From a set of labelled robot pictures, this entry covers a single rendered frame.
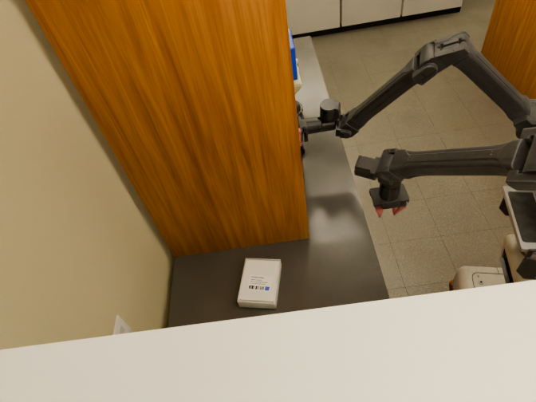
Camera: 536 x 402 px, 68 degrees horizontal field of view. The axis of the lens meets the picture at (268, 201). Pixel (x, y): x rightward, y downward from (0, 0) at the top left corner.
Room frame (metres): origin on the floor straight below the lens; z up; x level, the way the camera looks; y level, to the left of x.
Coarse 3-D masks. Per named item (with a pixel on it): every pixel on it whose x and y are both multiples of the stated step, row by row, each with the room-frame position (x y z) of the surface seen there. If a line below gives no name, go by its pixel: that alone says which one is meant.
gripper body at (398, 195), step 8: (400, 184) 0.71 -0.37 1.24; (376, 192) 0.74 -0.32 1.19; (384, 192) 0.71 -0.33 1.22; (392, 192) 0.70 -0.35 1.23; (400, 192) 0.72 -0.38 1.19; (376, 200) 0.71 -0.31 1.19; (384, 200) 0.71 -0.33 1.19; (392, 200) 0.70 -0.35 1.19; (400, 200) 0.70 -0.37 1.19; (408, 200) 0.69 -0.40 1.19
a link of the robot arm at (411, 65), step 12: (420, 48) 1.02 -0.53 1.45; (408, 72) 0.97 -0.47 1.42; (420, 72) 0.93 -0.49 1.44; (432, 72) 0.91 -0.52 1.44; (384, 84) 1.04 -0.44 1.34; (396, 84) 0.99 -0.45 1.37; (408, 84) 0.97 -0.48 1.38; (420, 84) 0.93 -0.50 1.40; (372, 96) 1.05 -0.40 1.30; (384, 96) 1.01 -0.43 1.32; (396, 96) 0.99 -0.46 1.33; (360, 108) 1.07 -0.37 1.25; (372, 108) 1.03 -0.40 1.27; (348, 120) 1.08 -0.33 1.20; (360, 120) 1.05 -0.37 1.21
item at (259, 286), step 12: (252, 264) 0.73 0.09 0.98; (264, 264) 0.72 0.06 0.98; (276, 264) 0.71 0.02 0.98; (252, 276) 0.68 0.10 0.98; (264, 276) 0.67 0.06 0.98; (276, 276) 0.66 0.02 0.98; (240, 288) 0.65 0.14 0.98; (252, 288) 0.64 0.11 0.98; (264, 288) 0.63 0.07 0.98; (276, 288) 0.62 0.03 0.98; (240, 300) 0.61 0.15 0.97; (252, 300) 0.60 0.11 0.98; (264, 300) 0.59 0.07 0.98; (276, 300) 0.59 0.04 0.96
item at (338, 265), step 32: (320, 96) 1.62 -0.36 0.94; (320, 160) 1.18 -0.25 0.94; (320, 192) 1.01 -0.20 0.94; (352, 192) 0.97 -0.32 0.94; (320, 224) 0.86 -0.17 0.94; (352, 224) 0.83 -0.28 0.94; (192, 256) 0.84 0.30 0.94; (224, 256) 0.81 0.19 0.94; (256, 256) 0.78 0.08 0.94; (288, 256) 0.75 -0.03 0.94; (320, 256) 0.73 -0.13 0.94; (352, 256) 0.70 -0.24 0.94; (192, 288) 0.71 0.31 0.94; (224, 288) 0.68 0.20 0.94; (288, 288) 0.63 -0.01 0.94; (320, 288) 0.61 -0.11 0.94; (352, 288) 0.59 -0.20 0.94; (384, 288) 0.56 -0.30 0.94; (192, 320) 0.59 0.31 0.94; (224, 320) 0.57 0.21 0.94
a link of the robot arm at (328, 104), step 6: (324, 102) 1.13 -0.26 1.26; (330, 102) 1.13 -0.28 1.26; (336, 102) 1.12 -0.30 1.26; (324, 108) 1.10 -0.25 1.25; (330, 108) 1.10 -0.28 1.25; (336, 108) 1.09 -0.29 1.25; (324, 114) 1.10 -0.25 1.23; (330, 114) 1.10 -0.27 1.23; (336, 114) 1.10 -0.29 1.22; (342, 114) 1.15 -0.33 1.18; (324, 120) 1.11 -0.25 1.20; (330, 120) 1.10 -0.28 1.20; (336, 132) 1.09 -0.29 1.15; (342, 132) 1.07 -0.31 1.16; (348, 132) 1.06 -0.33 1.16
